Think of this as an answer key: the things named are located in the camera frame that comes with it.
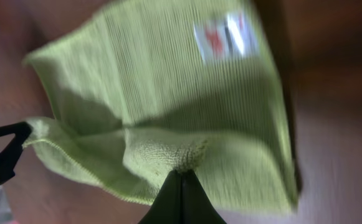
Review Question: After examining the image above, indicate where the light green cloth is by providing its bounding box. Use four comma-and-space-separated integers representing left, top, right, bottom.
24, 0, 298, 213

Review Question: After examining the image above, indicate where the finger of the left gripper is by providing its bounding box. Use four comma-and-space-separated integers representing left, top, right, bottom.
0, 122, 32, 185

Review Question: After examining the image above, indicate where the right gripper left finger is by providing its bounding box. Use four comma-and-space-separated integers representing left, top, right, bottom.
139, 170, 181, 224

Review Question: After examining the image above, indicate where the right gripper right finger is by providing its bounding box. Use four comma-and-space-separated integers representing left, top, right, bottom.
181, 170, 226, 224

